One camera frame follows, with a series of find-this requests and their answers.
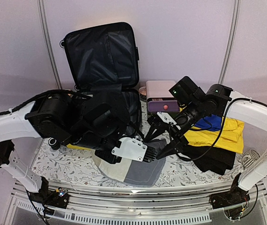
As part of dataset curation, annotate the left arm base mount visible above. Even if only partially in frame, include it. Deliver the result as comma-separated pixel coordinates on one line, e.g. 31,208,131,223
29,187,70,209

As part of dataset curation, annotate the floral table mat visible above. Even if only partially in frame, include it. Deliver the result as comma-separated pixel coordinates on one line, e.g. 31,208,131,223
32,140,245,188

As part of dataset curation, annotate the yellow Pikachu suitcase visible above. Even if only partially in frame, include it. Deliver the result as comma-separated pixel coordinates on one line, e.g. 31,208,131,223
60,22,141,150

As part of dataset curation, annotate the pink purple drawer box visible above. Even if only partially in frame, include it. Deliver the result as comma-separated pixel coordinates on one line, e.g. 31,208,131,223
146,81,180,113

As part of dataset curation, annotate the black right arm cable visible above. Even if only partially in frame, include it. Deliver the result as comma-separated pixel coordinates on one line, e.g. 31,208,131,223
180,98,267,221

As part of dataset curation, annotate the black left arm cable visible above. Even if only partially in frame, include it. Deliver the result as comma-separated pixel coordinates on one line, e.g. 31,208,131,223
0,89,92,225

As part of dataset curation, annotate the beige cloth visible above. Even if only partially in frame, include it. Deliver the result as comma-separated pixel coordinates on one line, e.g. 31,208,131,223
92,154,132,182

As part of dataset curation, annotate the grey fabric pouch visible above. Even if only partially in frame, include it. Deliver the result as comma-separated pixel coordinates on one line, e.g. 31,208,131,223
123,138,168,187

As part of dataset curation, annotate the yellow cloth item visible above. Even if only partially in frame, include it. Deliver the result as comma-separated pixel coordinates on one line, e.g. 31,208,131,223
183,117,245,154

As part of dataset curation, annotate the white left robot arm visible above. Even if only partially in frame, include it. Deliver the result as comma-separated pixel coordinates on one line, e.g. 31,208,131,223
0,90,148,203

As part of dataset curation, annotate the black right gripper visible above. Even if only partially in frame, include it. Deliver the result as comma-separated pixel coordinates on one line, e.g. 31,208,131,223
144,99,204,159

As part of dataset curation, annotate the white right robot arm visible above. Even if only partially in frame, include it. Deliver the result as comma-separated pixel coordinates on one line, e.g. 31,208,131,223
148,76,267,158

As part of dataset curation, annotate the blue fabric pouch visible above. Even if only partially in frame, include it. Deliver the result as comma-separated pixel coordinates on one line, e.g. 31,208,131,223
194,114,224,132

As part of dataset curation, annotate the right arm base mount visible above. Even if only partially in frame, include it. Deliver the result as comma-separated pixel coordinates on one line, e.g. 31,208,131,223
209,174,250,209

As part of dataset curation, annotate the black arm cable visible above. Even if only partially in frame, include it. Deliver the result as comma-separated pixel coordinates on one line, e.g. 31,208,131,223
0,89,92,225
180,98,267,221

